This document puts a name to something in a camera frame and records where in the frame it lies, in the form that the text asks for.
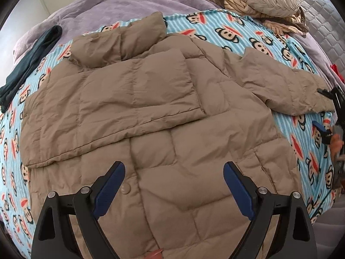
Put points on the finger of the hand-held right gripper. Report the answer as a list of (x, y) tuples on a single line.
[(320, 129), (326, 94)]

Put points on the dark teal cloth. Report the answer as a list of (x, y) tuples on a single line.
[(35, 54)]

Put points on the monkey print striped blanket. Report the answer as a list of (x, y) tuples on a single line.
[(242, 35)]

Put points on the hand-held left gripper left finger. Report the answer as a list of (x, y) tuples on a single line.
[(109, 188)]

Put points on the red cloth item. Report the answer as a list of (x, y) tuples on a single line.
[(338, 71)]

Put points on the tan puffer jacket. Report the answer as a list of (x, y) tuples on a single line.
[(161, 99)]

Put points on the purple plush duvet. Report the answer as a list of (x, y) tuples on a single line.
[(121, 2)]

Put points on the grey quilted mattress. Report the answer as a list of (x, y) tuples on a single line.
[(323, 19)]

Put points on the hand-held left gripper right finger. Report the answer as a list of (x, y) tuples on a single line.
[(238, 188)]

